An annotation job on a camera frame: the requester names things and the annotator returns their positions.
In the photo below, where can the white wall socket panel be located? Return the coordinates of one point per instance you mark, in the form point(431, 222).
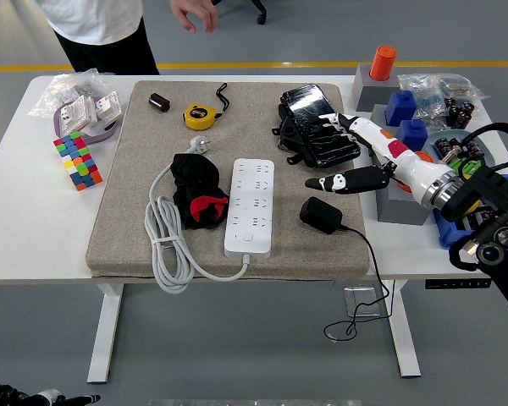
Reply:
point(76, 114)
point(108, 108)

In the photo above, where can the blue block with knob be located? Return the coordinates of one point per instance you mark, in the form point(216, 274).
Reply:
point(400, 108)
point(415, 133)

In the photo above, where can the blue-grey round plate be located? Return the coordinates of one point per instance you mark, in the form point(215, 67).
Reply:
point(431, 146)

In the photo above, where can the black pouch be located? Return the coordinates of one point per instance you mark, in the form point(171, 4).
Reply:
point(290, 135)

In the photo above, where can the white table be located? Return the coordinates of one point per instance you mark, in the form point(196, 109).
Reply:
point(25, 237)

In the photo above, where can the clear floor plate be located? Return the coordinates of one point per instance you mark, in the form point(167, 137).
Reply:
point(364, 302)

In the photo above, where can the colourful cube puzzle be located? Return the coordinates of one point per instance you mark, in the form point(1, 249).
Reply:
point(78, 162)

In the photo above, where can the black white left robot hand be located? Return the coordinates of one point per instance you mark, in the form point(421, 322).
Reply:
point(46, 398)

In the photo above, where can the black capacitors on plate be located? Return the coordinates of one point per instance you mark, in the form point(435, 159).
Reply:
point(444, 148)

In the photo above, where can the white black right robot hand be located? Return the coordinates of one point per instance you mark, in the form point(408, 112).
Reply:
point(410, 167)

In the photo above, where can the black glossy phone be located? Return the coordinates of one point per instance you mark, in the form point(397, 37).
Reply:
point(309, 105)

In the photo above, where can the clear bag with white parts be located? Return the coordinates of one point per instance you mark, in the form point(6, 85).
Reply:
point(67, 84)

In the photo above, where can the clear bag with blue parts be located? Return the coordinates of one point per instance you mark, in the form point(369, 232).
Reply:
point(423, 97)

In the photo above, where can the green ribbed parts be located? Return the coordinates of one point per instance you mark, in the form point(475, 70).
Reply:
point(472, 166)

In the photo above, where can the person's left hand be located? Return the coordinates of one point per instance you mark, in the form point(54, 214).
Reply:
point(194, 10)

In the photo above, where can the grey-brown fabric mat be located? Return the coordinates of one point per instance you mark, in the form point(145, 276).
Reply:
point(313, 254)

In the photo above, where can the pile of black capacitors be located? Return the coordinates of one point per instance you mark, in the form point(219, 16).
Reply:
point(459, 113)

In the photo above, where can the blue plastic bin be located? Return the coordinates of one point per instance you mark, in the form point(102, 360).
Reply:
point(446, 234)

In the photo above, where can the person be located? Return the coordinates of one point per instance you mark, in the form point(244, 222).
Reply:
point(89, 21)

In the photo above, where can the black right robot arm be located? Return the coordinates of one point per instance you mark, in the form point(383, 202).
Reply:
point(487, 199)

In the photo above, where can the black table control panel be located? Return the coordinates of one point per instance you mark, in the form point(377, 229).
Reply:
point(457, 284)

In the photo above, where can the dark brown small cylinder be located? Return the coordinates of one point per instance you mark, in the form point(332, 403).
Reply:
point(159, 102)

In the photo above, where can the grey square holder block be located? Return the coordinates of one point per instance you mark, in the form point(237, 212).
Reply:
point(379, 114)
point(366, 95)
point(398, 211)

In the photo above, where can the black and red cloth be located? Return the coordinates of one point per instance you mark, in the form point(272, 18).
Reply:
point(194, 182)

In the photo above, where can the clear bag with metal parts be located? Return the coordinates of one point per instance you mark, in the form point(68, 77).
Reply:
point(459, 86)

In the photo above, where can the black office chair base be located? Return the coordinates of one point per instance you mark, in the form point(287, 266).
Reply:
point(258, 8)

